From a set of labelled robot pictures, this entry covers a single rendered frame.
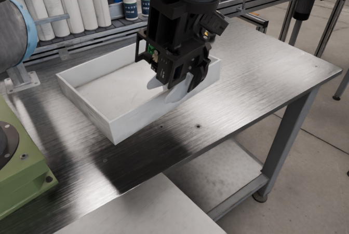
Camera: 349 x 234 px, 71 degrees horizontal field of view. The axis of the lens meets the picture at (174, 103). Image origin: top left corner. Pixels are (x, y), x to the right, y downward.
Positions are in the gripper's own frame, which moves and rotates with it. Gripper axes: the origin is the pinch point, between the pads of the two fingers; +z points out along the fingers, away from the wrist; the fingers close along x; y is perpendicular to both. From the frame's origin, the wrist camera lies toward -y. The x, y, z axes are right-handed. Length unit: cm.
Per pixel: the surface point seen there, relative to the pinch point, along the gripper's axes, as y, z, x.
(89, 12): -18, 17, -54
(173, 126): -4.6, 15.8, -0.7
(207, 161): -42, 77, 4
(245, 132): -94, 99, 7
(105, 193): 17.1, 15.4, 1.6
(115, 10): -30, 20, -55
